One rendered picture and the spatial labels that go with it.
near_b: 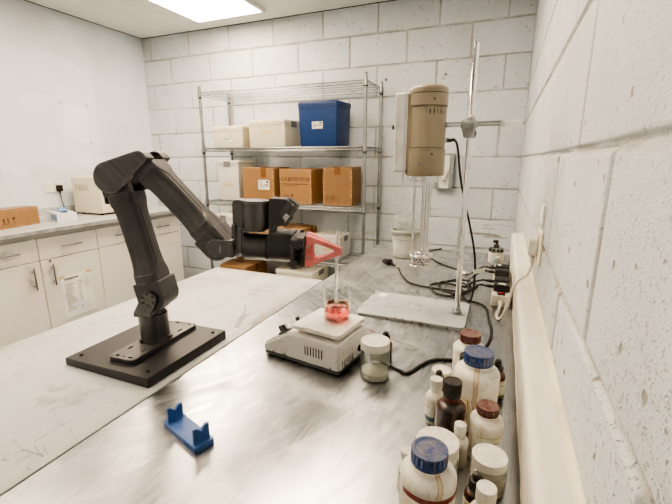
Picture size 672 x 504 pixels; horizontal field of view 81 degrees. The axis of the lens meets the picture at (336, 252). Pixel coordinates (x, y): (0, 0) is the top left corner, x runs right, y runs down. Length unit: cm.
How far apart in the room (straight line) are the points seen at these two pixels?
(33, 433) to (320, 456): 47
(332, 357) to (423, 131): 60
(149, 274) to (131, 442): 34
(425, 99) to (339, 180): 197
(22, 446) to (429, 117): 104
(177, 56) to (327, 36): 152
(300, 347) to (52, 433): 44
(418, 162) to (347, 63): 241
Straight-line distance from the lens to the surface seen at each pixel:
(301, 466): 66
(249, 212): 82
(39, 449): 82
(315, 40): 358
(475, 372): 70
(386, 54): 334
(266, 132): 323
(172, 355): 95
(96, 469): 73
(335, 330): 84
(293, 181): 316
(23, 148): 383
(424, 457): 50
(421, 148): 108
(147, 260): 94
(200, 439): 70
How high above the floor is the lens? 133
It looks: 13 degrees down
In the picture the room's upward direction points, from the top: straight up
